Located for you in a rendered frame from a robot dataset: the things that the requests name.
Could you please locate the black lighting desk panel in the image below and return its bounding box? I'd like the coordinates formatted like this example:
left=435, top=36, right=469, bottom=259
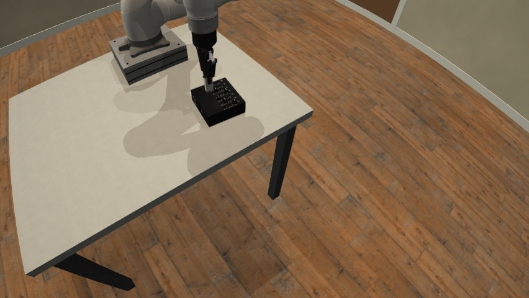
left=191, top=78, right=246, bottom=127

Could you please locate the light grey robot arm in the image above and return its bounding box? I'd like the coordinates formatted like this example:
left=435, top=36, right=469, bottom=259
left=118, top=0, right=239, bottom=58

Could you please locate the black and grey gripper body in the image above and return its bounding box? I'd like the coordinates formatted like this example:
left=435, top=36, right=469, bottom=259
left=192, top=29, right=217, bottom=60

